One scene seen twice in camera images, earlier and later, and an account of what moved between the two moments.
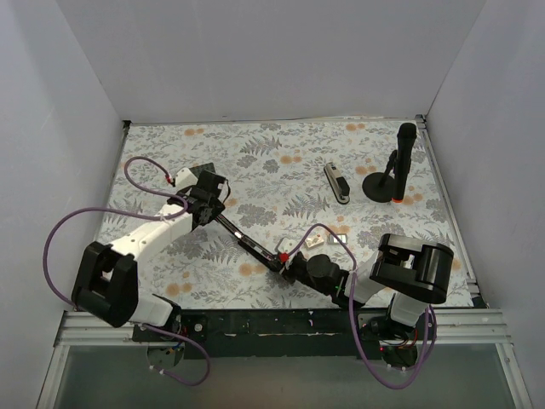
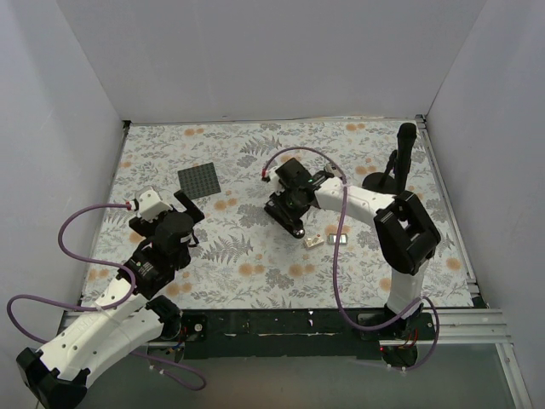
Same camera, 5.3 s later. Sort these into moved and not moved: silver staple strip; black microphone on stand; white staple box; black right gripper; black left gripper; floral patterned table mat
Moved: black left gripper; black right gripper
Not moved: black microphone on stand; white staple box; floral patterned table mat; silver staple strip
